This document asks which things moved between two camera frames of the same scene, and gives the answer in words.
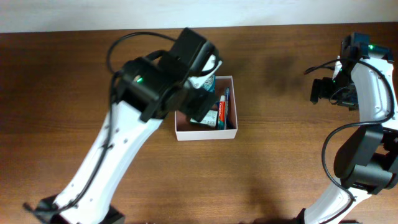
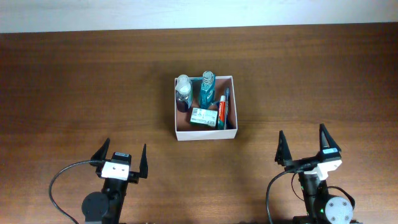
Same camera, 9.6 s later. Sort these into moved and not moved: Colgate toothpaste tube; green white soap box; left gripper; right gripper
Moved: left gripper; right gripper
Not moved: green white soap box; Colgate toothpaste tube
